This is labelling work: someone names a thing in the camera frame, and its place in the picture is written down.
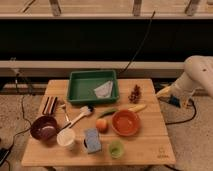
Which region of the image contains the orange bowl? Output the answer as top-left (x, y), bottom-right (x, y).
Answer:
top-left (111, 110), bottom-right (141, 137)

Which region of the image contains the striped brown block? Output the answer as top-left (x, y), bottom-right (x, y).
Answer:
top-left (42, 96), bottom-right (57, 115)

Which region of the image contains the black cable on left floor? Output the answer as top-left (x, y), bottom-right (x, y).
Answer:
top-left (0, 74), bottom-right (34, 168)

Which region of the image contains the black cable on right floor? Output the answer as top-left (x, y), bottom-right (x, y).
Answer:
top-left (165, 98), bottom-right (198, 126)

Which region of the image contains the grey folded cloth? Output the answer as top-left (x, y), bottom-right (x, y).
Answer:
top-left (94, 81), bottom-right (113, 98)

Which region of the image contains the blue power adapter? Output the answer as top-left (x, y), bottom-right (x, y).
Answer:
top-left (169, 96), bottom-right (180, 107)

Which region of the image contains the metal spoon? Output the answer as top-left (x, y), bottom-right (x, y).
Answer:
top-left (59, 104), bottom-right (69, 122)

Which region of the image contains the orange peach fruit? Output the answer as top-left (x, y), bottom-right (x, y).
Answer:
top-left (96, 118), bottom-right (108, 133)

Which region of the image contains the green cup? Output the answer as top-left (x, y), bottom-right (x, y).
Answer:
top-left (108, 140), bottom-right (124, 159)

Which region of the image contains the white dish brush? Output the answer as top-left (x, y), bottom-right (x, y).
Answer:
top-left (62, 105), bottom-right (94, 129)

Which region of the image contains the black hanging cable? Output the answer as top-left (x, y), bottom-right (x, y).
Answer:
top-left (118, 10), bottom-right (157, 76)

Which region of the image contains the blue grey sponge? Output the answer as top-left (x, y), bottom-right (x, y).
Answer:
top-left (84, 128), bottom-right (102, 154)

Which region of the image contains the black cable on floor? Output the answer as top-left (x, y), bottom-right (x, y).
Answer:
top-left (165, 98), bottom-right (198, 126)
top-left (0, 74), bottom-right (34, 168)

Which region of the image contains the white cup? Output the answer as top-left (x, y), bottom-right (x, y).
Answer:
top-left (57, 129), bottom-right (76, 150)

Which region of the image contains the green pepper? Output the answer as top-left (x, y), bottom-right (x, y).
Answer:
top-left (98, 108), bottom-right (118, 118)

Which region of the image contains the wooden table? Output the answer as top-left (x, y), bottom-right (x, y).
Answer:
top-left (22, 79), bottom-right (176, 167)

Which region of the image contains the dark red bowl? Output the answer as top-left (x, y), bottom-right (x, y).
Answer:
top-left (30, 116), bottom-right (58, 141)

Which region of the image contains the green plastic tray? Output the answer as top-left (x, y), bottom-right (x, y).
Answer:
top-left (67, 70), bottom-right (119, 105)

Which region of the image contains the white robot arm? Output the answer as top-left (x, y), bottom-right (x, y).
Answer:
top-left (156, 55), bottom-right (213, 101)

